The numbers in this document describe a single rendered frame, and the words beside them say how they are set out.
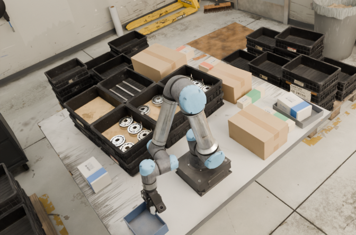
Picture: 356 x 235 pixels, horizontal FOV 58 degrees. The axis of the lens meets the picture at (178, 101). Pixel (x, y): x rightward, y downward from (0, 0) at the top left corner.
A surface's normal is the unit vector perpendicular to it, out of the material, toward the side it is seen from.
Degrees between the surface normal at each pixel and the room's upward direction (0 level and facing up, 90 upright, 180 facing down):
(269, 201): 0
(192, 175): 3
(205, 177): 3
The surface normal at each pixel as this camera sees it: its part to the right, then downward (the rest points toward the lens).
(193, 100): 0.41, 0.37
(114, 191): -0.16, -0.77
